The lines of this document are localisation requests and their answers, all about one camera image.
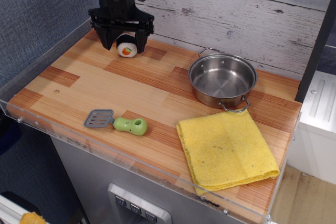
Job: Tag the silver toy fridge cabinet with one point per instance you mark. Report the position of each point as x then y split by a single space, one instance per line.
91 168

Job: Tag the black vertical post right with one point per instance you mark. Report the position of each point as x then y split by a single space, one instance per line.
317 51

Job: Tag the yellow folded cloth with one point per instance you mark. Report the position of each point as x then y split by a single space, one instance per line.
225 150

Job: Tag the silver dispenser button panel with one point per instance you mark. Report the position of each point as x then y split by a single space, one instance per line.
131 208

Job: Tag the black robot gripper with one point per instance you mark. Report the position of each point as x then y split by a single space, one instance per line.
117 16

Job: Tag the small steel pot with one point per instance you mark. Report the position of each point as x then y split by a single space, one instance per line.
222 80

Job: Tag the white ribbed box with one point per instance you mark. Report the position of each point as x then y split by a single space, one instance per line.
312 149

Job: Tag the plush sushi roll toy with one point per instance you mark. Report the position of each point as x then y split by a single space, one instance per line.
126 46

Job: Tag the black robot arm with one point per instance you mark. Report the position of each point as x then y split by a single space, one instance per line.
114 17

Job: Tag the toy spatula green handle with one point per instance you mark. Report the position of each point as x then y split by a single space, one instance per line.
100 118

